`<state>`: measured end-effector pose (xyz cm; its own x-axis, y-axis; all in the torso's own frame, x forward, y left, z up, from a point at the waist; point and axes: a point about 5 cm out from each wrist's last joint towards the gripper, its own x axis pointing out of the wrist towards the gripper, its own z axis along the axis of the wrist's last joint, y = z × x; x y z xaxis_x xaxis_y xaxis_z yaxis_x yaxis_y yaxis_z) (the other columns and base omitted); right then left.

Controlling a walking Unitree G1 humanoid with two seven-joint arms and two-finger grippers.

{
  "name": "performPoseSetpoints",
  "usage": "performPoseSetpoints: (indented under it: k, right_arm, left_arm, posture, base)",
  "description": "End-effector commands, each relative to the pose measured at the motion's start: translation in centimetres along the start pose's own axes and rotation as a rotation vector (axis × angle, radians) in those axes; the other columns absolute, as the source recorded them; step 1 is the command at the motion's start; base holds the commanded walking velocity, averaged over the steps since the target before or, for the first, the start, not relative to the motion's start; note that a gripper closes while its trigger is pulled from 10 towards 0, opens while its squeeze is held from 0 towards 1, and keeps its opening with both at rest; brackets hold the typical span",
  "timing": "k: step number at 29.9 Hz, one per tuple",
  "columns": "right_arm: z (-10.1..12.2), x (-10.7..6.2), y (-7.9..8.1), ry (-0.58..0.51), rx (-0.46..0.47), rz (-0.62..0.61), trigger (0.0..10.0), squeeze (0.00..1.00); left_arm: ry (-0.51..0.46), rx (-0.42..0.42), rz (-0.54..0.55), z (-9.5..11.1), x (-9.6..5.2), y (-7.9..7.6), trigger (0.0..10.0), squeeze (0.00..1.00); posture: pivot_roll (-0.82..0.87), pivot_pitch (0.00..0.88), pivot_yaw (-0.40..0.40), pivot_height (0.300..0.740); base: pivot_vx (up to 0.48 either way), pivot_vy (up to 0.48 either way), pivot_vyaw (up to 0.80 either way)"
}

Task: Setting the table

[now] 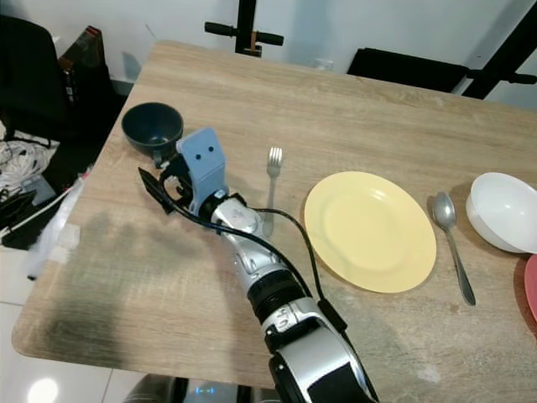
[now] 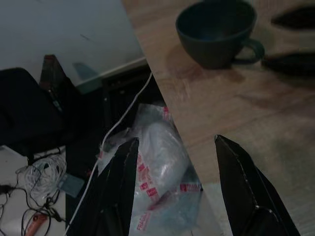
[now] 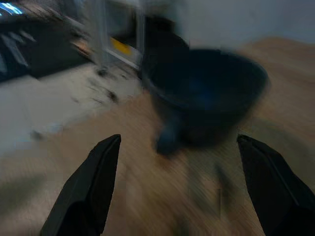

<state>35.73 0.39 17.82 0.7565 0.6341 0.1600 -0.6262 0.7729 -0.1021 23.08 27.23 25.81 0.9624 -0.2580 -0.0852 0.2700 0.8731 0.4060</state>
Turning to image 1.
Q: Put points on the dark blue cup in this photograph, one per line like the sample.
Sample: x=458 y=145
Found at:
x=151 y=128

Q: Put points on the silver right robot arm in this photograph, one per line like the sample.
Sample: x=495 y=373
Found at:
x=268 y=273

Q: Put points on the silver fork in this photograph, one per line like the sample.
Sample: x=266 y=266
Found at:
x=274 y=161

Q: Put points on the white tape piece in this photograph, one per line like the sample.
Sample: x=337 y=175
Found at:
x=62 y=238

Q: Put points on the clear plastic bag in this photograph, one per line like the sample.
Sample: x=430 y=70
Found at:
x=54 y=227

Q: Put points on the dark box with red edge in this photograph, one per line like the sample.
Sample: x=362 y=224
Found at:
x=84 y=54

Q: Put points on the black chair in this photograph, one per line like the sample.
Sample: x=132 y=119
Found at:
x=33 y=75

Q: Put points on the yellow plate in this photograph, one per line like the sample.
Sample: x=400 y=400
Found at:
x=371 y=232

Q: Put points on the grey robot leg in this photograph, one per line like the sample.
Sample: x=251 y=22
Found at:
x=158 y=389

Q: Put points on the black padded bench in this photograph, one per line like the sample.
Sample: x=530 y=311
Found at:
x=407 y=70

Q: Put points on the silver spoon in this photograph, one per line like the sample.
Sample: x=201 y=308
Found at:
x=444 y=210

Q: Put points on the white bowl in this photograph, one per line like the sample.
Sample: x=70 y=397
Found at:
x=503 y=210

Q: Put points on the black slanted bar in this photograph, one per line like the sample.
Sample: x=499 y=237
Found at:
x=503 y=63

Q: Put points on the pink plate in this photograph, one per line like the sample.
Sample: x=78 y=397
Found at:
x=532 y=290

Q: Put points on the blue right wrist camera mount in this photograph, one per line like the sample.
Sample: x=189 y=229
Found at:
x=206 y=161

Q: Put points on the white wall socket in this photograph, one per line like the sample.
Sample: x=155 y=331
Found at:
x=323 y=64

